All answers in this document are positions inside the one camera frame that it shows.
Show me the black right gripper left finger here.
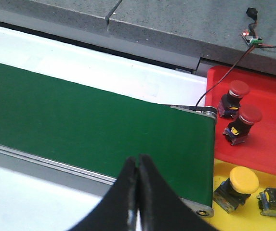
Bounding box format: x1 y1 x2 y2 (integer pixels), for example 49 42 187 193
70 157 137 231

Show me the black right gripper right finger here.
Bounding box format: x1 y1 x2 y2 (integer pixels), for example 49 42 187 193
137 154 216 231

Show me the yellow mushroom push button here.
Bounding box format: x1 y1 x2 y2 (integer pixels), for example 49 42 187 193
213 166 260 213

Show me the push button with blue base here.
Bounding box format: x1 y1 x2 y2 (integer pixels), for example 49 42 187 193
223 104 263 146

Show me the red mushroom push button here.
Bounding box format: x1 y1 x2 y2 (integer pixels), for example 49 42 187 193
218 80 250 119

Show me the green conveyor belt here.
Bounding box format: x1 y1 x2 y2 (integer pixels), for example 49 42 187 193
0 64 215 206

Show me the yellow plastic tray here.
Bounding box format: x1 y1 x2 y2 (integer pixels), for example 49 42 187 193
204 170 276 231

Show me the red plastic bin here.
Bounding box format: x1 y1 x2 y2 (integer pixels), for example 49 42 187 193
205 65 276 175

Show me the grey stone countertop right slab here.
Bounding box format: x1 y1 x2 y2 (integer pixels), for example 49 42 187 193
108 0 276 75

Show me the grey stone countertop slab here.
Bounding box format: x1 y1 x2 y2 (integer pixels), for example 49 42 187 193
0 0 121 46
108 0 276 75

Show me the small green circuit board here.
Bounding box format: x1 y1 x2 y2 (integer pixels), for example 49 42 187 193
241 29 263 47

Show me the grey stone countertop left slab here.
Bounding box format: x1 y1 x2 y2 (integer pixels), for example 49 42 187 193
0 0 121 46

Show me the black sensor module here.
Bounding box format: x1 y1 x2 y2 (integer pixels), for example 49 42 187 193
246 7 258 20

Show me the aluminium conveyor frame rail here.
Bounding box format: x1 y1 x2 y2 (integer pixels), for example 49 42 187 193
0 105 217 217

